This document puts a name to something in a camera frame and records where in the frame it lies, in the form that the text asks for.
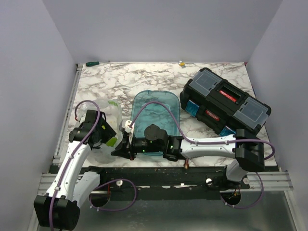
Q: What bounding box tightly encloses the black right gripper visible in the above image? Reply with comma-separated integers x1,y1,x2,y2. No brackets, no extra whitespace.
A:
111,133,164,162

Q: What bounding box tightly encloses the green fake fruit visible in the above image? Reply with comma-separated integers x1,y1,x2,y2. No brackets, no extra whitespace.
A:
106,137,117,147

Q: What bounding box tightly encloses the clear plastic bag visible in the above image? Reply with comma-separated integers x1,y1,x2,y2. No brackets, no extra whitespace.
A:
83,98,123,167

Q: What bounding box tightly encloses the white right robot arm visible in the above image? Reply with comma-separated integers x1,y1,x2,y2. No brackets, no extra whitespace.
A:
111,124,265,189

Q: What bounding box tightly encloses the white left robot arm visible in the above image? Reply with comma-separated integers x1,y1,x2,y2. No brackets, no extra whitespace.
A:
34,110,116,231

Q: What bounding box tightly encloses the teal transparent plastic tray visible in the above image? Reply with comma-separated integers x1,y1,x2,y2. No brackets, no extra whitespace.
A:
125,90,180,158

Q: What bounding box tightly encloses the small yellow grey brush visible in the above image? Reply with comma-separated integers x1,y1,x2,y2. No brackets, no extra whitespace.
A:
179,61,186,68

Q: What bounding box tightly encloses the black plastic toolbox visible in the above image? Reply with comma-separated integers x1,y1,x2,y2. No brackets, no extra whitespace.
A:
180,68,271,136

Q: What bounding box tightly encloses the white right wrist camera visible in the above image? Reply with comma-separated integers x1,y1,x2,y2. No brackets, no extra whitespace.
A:
119,119,134,136

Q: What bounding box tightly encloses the brown handled small tool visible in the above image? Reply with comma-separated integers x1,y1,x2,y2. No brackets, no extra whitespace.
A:
183,158,189,169

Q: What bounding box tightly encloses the green handled screwdriver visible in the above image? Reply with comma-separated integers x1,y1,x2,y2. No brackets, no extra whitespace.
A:
85,61,100,67

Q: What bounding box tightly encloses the aluminium mounting rail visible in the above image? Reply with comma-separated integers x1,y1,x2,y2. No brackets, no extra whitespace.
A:
38,171,295,196

